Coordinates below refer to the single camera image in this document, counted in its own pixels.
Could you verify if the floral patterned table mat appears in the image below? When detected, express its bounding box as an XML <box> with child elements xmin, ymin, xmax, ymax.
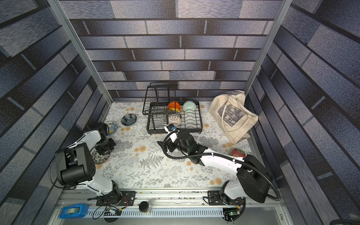
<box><xmin>75</xmin><ymin>101</ymin><xmax>265</xmax><ymax>189</ymax></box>

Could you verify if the white slotted cable duct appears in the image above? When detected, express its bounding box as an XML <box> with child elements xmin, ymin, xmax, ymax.
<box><xmin>84</xmin><ymin>207</ymin><xmax>224</xmax><ymax>218</ymax></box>

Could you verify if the blue yellow patterned bowl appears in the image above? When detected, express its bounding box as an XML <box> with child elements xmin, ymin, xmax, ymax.
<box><xmin>106</xmin><ymin>121</ymin><xmax>118</xmax><ymax>136</ymax></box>

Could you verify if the blue tape dispenser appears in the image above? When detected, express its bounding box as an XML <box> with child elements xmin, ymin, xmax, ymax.
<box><xmin>58</xmin><ymin>204</ymin><xmax>89</xmax><ymax>219</ymax></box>

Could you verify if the orange plastic bowl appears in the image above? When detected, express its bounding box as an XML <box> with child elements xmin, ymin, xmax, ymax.
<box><xmin>167</xmin><ymin>101</ymin><xmax>181</xmax><ymax>111</ymax></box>

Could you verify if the beige canvas tote bag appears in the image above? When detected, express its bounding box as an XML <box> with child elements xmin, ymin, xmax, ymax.
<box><xmin>209</xmin><ymin>90</ymin><xmax>258</xmax><ymax>144</ymax></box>

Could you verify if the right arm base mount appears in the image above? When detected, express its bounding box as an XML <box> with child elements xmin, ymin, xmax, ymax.
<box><xmin>206</xmin><ymin>191</ymin><xmax>246</xmax><ymax>206</ymax></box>

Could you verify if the white lattice pattern bowl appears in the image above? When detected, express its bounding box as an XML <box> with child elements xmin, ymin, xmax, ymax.
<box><xmin>168</xmin><ymin>112</ymin><xmax>182</xmax><ymax>126</ymax></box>

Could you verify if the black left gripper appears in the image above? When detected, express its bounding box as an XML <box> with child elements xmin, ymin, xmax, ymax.
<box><xmin>97</xmin><ymin>137</ymin><xmax>118</xmax><ymax>155</ymax></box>

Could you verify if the green circuit board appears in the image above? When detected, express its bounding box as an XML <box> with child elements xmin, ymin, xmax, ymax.
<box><xmin>223</xmin><ymin>208</ymin><xmax>240</xmax><ymax>216</ymax></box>

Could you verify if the pale green ceramic bowl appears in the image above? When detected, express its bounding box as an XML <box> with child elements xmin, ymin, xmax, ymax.
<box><xmin>182</xmin><ymin>101</ymin><xmax>197</xmax><ymax>113</ymax></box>

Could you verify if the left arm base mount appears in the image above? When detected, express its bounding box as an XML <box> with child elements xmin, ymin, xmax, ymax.
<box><xmin>96</xmin><ymin>191</ymin><xmax>136</xmax><ymax>207</ymax></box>

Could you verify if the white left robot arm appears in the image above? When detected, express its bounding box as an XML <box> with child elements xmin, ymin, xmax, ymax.
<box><xmin>52</xmin><ymin>122</ymin><xmax>122</xmax><ymax>197</ymax></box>

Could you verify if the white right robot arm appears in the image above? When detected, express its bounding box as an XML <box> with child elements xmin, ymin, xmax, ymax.
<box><xmin>158</xmin><ymin>129</ymin><xmax>281</xmax><ymax>205</ymax></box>

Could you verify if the dark grey-blue ceramic bowl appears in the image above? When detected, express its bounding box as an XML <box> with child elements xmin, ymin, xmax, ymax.
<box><xmin>121</xmin><ymin>113</ymin><xmax>137</xmax><ymax>127</ymax></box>

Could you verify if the red gold round tin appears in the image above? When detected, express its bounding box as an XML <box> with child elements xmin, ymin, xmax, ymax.
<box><xmin>229</xmin><ymin>148</ymin><xmax>246</xmax><ymax>158</ymax></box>

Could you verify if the black round knob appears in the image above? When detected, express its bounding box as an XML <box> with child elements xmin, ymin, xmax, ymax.
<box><xmin>139</xmin><ymin>201</ymin><xmax>151</xmax><ymax>213</ymax></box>

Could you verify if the black wire dish rack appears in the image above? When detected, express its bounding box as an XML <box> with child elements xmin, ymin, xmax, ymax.
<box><xmin>142</xmin><ymin>82</ymin><xmax>203</xmax><ymax>135</ymax></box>

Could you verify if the black speckled ceramic bowl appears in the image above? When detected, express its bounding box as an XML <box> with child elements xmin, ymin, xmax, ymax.
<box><xmin>91</xmin><ymin>150</ymin><xmax>111</xmax><ymax>165</ymax></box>

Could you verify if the yellow plastic bowl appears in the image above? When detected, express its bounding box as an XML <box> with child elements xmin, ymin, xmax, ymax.
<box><xmin>168</xmin><ymin>108</ymin><xmax>181</xmax><ymax>114</ymax></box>

